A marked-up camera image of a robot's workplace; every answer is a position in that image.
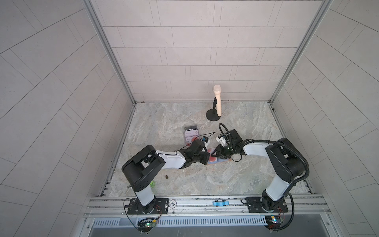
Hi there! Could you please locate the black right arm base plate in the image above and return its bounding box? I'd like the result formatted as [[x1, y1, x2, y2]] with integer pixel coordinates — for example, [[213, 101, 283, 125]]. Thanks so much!
[[241, 197, 288, 213]]

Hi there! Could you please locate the pink red credit card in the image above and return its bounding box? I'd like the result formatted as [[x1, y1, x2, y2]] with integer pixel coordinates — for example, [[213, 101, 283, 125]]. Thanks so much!
[[207, 155, 220, 165]]

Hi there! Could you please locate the blue clip on rail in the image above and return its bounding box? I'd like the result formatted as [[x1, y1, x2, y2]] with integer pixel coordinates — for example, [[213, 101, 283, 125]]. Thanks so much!
[[213, 199, 229, 206]]

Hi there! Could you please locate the white ventilation grille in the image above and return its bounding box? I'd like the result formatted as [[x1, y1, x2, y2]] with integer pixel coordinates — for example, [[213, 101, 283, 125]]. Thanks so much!
[[93, 215, 267, 228]]

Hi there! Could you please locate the right circuit board with wires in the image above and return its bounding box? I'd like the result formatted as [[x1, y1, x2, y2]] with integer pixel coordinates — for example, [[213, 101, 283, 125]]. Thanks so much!
[[265, 215, 285, 230]]

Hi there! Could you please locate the circuit board with wires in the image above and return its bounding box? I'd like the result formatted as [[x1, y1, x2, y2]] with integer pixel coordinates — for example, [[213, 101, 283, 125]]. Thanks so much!
[[265, 215, 285, 230], [137, 218, 158, 233]]

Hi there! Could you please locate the aluminium corner frame post left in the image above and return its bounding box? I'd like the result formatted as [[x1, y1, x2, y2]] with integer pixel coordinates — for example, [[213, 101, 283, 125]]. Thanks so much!
[[83, 0, 137, 107]]

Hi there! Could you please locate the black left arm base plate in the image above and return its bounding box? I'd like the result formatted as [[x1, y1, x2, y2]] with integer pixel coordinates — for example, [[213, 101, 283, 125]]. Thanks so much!
[[124, 198, 169, 215]]

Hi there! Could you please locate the black round microphone stand base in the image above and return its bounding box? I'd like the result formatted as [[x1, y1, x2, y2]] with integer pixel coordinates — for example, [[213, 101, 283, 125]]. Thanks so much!
[[206, 97, 221, 121]]

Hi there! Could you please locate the left circuit board with wires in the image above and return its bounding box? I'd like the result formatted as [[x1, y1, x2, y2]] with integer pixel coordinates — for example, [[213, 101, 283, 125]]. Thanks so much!
[[137, 218, 158, 233]]

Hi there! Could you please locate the clear plastic package box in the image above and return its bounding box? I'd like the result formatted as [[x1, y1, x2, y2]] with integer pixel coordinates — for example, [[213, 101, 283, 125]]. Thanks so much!
[[184, 125, 199, 145]]

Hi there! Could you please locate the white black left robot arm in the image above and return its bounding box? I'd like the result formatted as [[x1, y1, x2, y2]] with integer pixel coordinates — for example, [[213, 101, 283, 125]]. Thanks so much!
[[121, 137, 210, 207]]

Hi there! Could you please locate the aluminium corner frame post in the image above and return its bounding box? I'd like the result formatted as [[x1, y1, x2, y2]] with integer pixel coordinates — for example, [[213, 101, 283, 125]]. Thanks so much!
[[83, 0, 137, 107], [269, 0, 333, 105]]

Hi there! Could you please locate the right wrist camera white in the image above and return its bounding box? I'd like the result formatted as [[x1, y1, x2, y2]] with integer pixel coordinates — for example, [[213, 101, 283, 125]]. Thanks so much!
[[216, 135, 228, 147]]

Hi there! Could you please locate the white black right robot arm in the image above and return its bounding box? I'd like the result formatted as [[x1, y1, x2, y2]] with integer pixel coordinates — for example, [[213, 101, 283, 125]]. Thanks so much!
[[212, 129, 310, 202]]

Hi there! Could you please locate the aluminium corner frame post right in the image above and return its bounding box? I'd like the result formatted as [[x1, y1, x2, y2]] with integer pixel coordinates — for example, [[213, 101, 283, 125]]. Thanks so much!
[[269, 0, 333, 105]]

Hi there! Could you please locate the aluminium front rail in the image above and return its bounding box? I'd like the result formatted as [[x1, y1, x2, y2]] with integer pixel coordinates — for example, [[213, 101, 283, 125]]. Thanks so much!
[[84, 193, 331, 218]]

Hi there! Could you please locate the beige microphone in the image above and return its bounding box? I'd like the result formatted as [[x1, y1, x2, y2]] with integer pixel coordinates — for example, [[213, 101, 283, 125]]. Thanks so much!
[[213, 85, 222, 117]]

